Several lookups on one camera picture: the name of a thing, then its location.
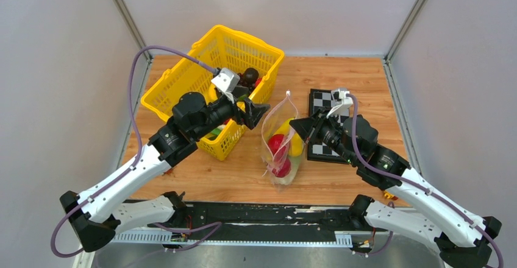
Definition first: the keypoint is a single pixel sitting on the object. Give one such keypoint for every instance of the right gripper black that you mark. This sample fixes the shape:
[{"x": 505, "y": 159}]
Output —
[{"x": 310, "y": 128}]

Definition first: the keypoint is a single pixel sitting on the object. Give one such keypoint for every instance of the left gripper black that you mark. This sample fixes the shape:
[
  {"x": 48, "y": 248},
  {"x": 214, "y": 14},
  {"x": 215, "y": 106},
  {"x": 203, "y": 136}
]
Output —
[{"x": 255, "y": 112}]

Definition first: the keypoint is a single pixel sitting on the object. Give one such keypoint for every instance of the yellow bell pepper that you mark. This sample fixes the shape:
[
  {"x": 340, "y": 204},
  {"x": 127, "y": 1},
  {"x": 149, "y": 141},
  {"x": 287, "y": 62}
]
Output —
[{"x": 296, "y": 143}]

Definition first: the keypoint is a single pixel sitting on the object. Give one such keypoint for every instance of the clear zip top bag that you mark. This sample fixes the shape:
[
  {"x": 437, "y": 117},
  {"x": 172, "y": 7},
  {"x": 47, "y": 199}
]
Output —
[{"x": 284, "y": 110}]

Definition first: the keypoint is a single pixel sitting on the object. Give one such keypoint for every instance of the dark red pomegranate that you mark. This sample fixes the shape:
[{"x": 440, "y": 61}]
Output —
[{"x": 278, "y": 146}]

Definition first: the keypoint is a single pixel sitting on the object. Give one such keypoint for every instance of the green lettuce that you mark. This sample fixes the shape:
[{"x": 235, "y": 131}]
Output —
[{"x": 295, "y": 164}]

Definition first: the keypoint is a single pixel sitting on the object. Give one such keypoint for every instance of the yellow plastic basket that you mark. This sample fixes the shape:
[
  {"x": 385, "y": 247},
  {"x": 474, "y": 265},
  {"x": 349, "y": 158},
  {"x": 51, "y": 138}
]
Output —
[{"x": 220, "y": 47}]

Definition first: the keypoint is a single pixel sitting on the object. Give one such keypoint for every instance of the red yellow apple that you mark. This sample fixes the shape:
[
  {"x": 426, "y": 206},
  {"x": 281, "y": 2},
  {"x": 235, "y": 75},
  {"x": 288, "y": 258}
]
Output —
[{"x": 284, "y": 170}]

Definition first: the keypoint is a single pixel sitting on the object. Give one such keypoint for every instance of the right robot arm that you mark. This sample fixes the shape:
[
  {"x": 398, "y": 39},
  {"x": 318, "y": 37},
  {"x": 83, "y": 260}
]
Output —
[{"x": 461, "y": 238}]

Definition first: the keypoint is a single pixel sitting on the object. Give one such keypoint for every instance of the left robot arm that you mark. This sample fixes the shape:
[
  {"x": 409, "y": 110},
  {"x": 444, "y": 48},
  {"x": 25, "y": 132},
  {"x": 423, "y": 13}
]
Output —
[{"x": 101, "y": 212}]

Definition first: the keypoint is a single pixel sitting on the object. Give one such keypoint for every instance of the red strawberry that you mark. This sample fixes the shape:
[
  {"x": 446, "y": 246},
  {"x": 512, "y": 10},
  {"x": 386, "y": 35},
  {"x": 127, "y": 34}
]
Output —
[{"x": 257, "y": 82}]

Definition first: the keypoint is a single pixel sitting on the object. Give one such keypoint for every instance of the black white checkerboard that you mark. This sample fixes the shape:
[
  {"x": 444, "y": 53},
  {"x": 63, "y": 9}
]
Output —
[{"x": 321, "y": 98}]

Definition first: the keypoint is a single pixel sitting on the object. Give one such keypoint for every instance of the dark avocado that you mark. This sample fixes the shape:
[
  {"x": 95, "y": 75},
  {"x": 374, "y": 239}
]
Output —
[{"x": 249, "y": 78}]

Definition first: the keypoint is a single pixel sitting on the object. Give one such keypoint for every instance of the green cucumber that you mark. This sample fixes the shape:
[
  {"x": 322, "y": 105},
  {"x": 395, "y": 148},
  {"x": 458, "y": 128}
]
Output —
[{"x": 212, "y": 135}]

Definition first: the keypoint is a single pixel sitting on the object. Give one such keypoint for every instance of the orange yellow toy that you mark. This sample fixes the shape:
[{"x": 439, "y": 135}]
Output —
[{"x": 389, "y": 196}]

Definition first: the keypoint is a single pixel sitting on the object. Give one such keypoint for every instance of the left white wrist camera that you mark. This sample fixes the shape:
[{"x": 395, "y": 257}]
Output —
[{"x": 225, "y": 82}]

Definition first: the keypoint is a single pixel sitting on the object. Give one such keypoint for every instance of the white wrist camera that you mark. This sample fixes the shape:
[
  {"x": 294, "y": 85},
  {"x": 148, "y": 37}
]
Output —
[
  {"x": 342, "y": 102},
  {"x": 225, "y": 82}
]

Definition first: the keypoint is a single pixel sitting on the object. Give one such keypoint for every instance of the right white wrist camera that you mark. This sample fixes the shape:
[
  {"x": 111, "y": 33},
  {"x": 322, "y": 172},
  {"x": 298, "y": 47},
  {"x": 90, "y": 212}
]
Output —
[{"x": 342, "y": 102}]

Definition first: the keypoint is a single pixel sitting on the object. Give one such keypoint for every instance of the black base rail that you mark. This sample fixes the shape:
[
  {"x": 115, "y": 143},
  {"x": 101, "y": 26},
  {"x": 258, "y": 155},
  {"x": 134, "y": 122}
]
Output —
[{"x": 261, "y": 223}]

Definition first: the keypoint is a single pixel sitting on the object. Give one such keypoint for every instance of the aluminium frame base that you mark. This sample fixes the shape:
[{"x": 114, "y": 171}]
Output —
[{"x": 175, "y": 236}]

